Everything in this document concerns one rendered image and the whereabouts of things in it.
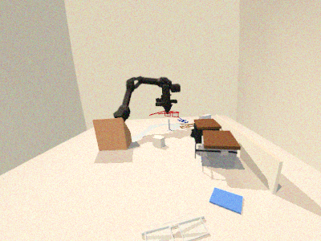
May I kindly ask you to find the blue flat rectangular slab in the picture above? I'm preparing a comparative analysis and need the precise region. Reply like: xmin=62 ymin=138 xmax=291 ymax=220
xmin=209 ymin=187 xmax=242 ymax=214

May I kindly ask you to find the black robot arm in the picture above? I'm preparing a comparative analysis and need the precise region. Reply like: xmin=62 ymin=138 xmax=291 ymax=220
xmin=113 ymin=76 xmax=181 ymax=122

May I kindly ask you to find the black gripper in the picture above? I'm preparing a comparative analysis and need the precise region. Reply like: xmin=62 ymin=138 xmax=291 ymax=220
xmin=156 ymin=93 xmax=177 ymax=112

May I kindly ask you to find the beige flat panel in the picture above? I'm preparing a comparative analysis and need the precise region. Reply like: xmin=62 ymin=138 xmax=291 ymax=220
xmin=215 ymin=115 xmax=283 ymax=194

